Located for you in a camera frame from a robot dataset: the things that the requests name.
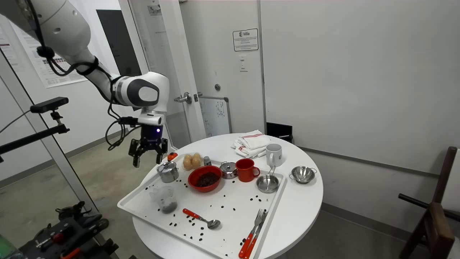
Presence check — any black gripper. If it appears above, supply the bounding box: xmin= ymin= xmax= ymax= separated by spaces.
xmin=127 ymin=124 xmax=169 ymax=169

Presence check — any red bowl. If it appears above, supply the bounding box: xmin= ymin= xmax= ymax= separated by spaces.
xmin=186 ymin=165 xmax=224 ymax=195

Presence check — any small steel bowl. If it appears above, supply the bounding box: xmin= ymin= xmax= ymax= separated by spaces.
xmin=288 ymin=166 xmax=317 ymax=186

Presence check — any small framed whiteboard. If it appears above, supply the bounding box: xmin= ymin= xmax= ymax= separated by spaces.
xmin=198 ymin=94 xmax=232 ymax=139

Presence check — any small steel cup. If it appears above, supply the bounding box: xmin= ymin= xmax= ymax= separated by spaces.
xmin=218 ymin=162 xmax=238 ymax=180

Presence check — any red mug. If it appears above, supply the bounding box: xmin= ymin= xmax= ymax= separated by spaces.
xmin=234 ymin=157 xmax=261 ymax=185

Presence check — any white cloth with red stripes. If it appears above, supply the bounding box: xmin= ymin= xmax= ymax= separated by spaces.
xmin=230 ymin=130 xmax=270 ymax=160

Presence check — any white plastic tray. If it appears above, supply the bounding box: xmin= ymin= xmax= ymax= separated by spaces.
xmin=116 ymin=160 xmax=288 ymax=259

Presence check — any black workbench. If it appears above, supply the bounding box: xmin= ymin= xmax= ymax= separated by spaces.
xmin=15 ymin=201 xmax=120 ymax=259

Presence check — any white paper notice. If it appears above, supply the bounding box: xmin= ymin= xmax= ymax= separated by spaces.
xmin=27 ymin=52 xmax=90 ymax=90

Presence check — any steel saucer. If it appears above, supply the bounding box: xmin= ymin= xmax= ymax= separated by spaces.
xmin=255 ymin=173 xmax=281 ymax=195

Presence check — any white Mila door sign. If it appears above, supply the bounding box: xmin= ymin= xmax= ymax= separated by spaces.
xmin=231 ymin=28 xmax=260 ymax=54

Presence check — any wooden chair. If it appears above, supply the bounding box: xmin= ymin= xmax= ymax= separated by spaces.
xmin=396 ymin=146 xmax=460 ymax=259

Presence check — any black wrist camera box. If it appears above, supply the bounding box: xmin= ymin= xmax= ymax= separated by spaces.
xmin=117 ymin=116 xmax=140 ymax=127

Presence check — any silver door handle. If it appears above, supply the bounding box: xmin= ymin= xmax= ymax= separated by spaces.
xmin=172 ymin=91 xmax=194 ymax=106

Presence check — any red handled spoon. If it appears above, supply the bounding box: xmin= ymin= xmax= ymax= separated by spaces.
xmin=181 ymin=208 xmax=221 ymax=231

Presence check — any grey metal partition post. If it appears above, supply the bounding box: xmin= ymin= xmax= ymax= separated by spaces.
xmin=0 ymin=48 xmax=99 ymax=214

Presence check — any black camera bar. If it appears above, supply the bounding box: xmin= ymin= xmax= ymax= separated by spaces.
xmin=28 ymin=97 xmax=70 ymax=116

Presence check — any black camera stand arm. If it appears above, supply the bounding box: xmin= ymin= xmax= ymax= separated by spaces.
xmin=0 ymin=110 xmax=70 ymax=157

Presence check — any red handled fork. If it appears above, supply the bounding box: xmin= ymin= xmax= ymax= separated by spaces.
xmin=237 ymin=208 xmax=264 ymax=259

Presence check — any red handled knife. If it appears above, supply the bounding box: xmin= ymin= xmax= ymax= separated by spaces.
xmin=244 ymin=211 xmax=268 ymax=259

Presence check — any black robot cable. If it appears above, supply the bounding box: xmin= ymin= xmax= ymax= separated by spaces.
xmin=35 ymin=44 xmax=145 ymax=152

